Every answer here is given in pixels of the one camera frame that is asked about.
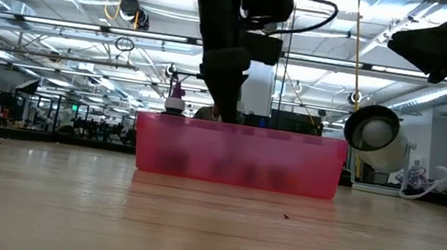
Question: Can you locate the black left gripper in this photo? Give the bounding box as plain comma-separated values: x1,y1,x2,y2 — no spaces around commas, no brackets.
191,42,256,126

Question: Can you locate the large purple-capped colouring bottle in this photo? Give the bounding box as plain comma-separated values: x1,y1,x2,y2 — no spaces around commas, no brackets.
162,80,191,119

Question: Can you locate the person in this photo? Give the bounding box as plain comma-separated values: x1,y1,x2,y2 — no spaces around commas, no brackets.
192,102,224,122

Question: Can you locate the pink plastic tray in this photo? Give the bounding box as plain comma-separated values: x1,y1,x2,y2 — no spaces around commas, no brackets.
128,109,350,203

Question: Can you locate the white spotlight lamp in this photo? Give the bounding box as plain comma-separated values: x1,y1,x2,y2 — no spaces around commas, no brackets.
335,101,422,199

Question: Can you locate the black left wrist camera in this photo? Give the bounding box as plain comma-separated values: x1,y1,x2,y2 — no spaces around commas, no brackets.
239,30,285,67

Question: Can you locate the yellow hanging cable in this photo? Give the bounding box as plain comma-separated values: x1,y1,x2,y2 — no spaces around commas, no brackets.
341,0,377,113

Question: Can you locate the black ceiling cable reel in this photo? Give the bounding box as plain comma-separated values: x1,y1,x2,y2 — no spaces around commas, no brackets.
115,0,154,32

